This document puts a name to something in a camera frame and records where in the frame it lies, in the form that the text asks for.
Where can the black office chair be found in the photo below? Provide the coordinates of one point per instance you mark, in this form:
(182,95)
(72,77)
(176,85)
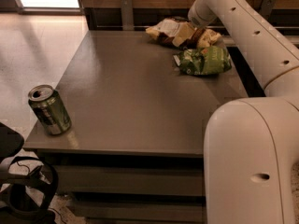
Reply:
(27,197)

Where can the green chip bag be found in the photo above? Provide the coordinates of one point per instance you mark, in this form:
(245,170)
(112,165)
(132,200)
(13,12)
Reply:
(203,61)

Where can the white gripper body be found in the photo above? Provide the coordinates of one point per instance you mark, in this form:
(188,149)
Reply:
(198,19)

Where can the grey drawer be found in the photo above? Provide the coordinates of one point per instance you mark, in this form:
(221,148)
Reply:
(131,181)
(139,212)

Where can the brown chip bag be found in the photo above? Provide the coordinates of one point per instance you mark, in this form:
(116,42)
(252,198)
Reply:
(164,32)

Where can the grey drawer cabinet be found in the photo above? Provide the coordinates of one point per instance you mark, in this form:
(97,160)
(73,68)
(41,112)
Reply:
(131,107)

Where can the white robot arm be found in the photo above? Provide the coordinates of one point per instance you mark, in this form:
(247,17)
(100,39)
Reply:
(251,144)

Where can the left metal wall bracket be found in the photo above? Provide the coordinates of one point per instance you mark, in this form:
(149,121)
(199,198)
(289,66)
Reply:
(127,15)

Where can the upper grey drawer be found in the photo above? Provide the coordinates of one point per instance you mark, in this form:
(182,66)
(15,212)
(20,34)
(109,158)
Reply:
(131,181)

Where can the green soda can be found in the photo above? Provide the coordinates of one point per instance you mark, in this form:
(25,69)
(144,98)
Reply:
(49,108)

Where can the lower grey drawer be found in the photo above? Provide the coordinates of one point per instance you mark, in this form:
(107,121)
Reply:
(139,212)

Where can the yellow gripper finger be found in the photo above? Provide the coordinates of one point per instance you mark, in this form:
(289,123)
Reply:
(184,31)
(208,38)

